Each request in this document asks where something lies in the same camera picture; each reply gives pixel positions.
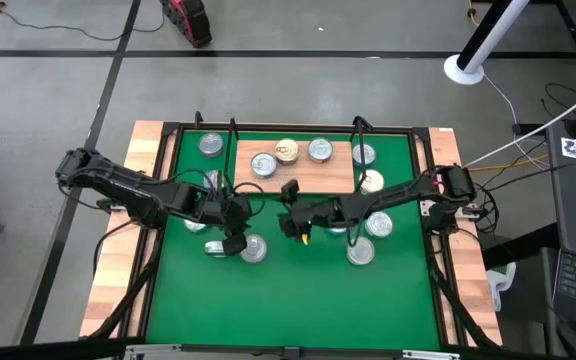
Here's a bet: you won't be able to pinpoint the thin black floor cable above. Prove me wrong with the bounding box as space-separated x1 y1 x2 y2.
0 4 167 43

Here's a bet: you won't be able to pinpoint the silver bracket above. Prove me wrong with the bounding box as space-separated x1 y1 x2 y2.
401 349 462 360
123 343 182 360

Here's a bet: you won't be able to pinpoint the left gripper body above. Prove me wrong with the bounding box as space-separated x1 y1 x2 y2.
200 192 253 236

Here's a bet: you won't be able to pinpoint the green table mat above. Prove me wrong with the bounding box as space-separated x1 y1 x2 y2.
145 130 442 351

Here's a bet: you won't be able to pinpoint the white plastic bag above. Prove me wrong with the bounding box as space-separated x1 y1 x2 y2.
485 261 518 314

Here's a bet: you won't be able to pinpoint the thin white cable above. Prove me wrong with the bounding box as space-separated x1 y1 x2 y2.
481 73 549 171

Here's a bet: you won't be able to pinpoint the white tower fan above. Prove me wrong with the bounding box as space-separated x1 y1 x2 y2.
442 0 532 86

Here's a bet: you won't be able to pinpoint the black metal table frame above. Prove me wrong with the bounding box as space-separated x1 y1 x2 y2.
117 119 469 357

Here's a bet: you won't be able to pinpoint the wooden shelf with black legs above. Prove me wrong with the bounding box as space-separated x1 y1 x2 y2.
222 115 375 199

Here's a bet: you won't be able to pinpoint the red label can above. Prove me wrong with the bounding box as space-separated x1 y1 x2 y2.
198 132 225 159
307 137 334 164

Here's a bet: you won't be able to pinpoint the gold lid can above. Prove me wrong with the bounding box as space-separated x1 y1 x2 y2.
273 138 300 166

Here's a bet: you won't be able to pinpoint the yellow floor cable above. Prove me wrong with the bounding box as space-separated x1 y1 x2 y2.
467 154 552 174

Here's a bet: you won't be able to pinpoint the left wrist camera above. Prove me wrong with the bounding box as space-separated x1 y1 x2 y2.
221 232 248 257

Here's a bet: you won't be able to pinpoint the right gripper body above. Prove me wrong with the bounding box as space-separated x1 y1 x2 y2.
280 198 331 233

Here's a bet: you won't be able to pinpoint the cream lid can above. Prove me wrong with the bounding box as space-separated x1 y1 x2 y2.
358 168 386 196

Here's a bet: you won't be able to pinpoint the black cable sleeve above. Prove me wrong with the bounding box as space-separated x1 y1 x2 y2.
87 219 167 341
430 234 502 349

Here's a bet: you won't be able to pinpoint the thick white cable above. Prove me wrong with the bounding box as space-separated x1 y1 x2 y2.
462 79 576 169

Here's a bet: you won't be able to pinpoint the black looped cables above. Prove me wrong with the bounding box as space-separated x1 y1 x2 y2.
540 82 576 121

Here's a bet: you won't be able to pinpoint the red black floor device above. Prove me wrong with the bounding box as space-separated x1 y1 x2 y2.
159 0 214 50

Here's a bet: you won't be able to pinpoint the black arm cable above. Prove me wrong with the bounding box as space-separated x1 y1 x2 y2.
92 219 134 276

